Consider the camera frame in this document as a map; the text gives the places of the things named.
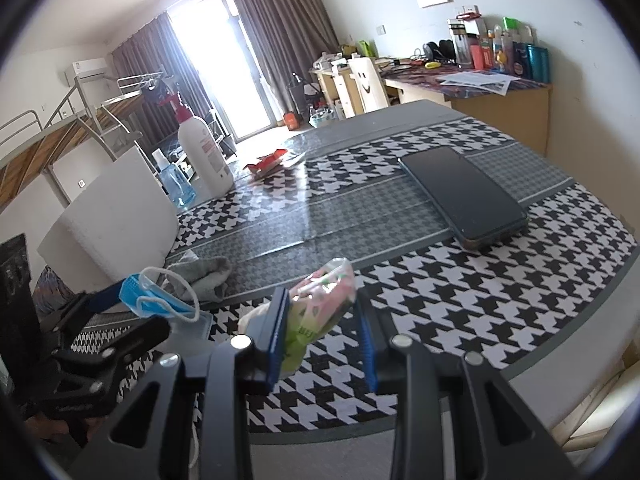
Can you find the houndstooth table mat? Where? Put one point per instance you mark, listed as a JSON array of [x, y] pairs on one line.
[[513, 302]]

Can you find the white pump bottle red cap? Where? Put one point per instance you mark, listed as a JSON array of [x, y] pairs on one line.
[[201, 149]]

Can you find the orange floor item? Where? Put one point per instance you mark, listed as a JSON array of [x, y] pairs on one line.
[[292, 120]]

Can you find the brown curtain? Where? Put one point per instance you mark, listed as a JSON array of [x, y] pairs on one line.
[[154, 54], [287, 36]]

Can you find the red snack packet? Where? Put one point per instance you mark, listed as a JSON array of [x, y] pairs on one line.
[[281, 158]]

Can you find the white air conditioner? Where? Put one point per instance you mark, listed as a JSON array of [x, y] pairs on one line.
[[86, 69]]

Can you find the white bucket on floor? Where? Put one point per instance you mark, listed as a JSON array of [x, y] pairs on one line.
[[322, 116]]

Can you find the teal bottle on desk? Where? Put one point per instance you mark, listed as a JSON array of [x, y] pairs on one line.
[[539, 63]]

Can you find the papers on desk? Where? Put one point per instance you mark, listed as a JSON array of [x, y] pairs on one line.
[[493, 83]]

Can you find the grey towel cloth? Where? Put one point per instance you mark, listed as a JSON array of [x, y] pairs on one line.
[[207, 276]]

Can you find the wooden chair smiley face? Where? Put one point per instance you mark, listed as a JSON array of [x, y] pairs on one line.
[[370, 85]]

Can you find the blue face mask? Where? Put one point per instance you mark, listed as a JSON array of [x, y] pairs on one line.
[[145, 298]]

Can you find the plastic bag of soft items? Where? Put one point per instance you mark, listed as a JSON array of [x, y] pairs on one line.
[[317, 304]]

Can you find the blue liquid bottle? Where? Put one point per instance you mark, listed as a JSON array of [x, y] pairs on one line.
[[174, 181]]

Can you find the black headphones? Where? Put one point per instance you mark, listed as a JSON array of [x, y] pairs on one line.
[[441, 52]]

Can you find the brown curtain right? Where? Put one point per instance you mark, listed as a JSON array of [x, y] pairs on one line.
[[287, 36]]

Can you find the person's left hand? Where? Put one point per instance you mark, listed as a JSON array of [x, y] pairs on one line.
[[57, 434]]

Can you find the white foam box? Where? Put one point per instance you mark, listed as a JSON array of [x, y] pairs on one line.
[[122, 223]]

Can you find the dark green smartphone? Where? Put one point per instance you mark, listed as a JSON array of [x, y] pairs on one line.
[[478, 211]]

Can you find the wooden desk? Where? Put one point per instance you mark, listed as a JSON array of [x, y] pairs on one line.
[[523, 112]]

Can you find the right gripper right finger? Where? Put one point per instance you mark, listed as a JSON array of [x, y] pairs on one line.
[[375, 330]]

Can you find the metal bunk bed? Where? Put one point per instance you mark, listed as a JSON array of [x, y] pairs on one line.
[[34, 148]]

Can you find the brown curtain left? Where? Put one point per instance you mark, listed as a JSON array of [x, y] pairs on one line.
[[154, 54]]

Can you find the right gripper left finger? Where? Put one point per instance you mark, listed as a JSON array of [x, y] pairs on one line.
[[266, 327]]

